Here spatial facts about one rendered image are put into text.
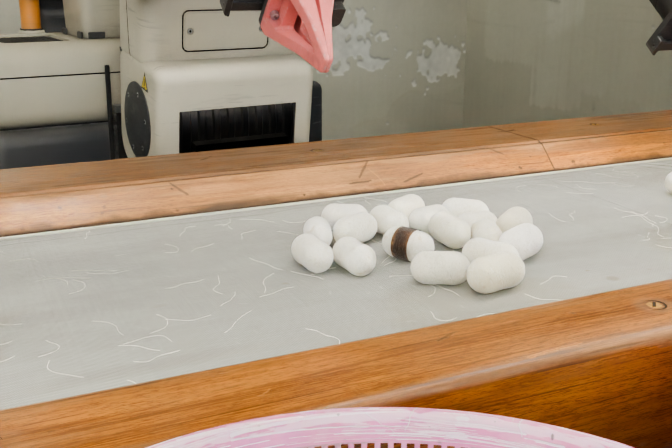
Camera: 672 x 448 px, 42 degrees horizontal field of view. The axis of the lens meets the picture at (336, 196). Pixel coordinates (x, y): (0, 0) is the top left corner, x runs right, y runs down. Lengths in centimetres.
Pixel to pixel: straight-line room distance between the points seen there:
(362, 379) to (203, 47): 84
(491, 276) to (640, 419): 12
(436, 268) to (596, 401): 15
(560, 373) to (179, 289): 24
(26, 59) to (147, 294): 87
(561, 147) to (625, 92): 180
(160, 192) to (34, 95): 70
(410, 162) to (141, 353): 38
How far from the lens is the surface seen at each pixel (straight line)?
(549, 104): 287
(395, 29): 299
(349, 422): 32
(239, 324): 47
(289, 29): 70
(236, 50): 117
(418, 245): 55
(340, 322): 47
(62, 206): 66
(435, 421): 32
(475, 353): 38
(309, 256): 53
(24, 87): 136
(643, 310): 44
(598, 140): 88
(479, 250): 54
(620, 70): 266
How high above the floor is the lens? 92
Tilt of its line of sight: 15 degrees down
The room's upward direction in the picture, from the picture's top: straight up
